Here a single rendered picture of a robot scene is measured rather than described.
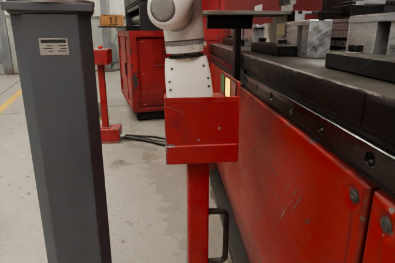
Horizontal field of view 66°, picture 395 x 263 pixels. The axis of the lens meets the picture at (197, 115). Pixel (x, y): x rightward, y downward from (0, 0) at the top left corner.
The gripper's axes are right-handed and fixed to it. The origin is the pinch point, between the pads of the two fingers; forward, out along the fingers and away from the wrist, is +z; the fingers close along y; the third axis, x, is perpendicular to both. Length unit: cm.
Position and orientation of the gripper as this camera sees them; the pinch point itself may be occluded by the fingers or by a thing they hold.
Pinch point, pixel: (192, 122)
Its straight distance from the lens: 69.8
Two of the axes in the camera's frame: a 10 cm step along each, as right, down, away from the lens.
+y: -9.9, 1.1, -0.8
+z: 0.8, 9.6, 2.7
